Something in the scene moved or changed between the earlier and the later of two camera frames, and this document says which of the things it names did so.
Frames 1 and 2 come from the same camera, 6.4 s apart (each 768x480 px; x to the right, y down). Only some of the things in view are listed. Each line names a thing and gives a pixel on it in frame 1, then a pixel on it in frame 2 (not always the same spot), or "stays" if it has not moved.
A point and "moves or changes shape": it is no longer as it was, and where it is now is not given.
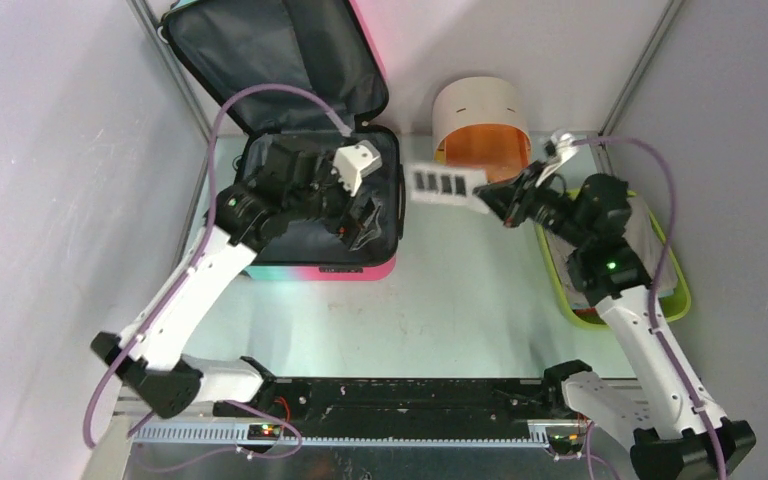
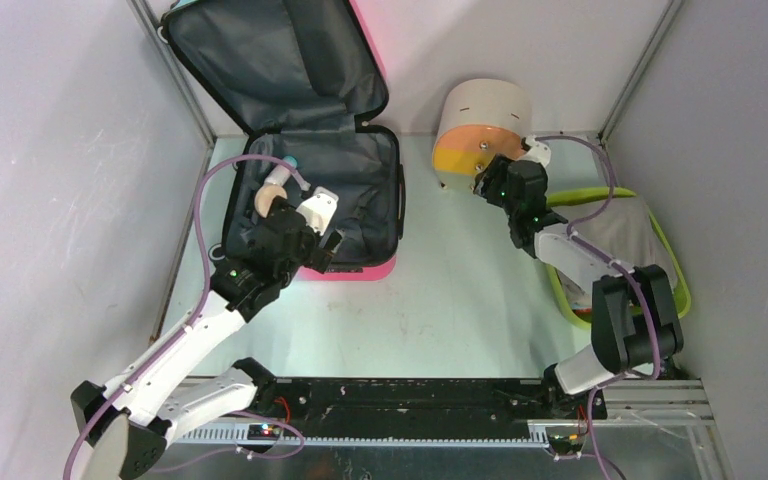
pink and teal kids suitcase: x=305 y=71 stays
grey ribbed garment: x=646 y=240 stays
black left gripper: x=353 y=230 -> x=318 y=257
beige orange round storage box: x=483 y=123 moves or changes shape
